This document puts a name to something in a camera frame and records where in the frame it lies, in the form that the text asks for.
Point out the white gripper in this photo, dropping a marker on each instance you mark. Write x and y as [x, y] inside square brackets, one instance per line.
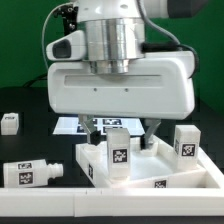
[156, 86]

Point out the white L-shaped obstacle wall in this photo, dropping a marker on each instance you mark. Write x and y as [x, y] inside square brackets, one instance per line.
[90, 202]

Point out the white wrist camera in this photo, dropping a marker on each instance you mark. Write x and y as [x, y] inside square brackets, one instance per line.
[71, 47]

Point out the white square tabletop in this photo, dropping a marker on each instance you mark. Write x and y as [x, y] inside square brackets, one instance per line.
[155, 168]

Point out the paper sheet with tags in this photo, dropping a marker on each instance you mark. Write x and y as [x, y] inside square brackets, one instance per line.
[71, 125]

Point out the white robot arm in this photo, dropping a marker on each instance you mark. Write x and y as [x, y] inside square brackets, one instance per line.
[105, 66]

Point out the black camera stand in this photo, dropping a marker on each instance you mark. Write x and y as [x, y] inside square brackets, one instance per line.
[69, 13]

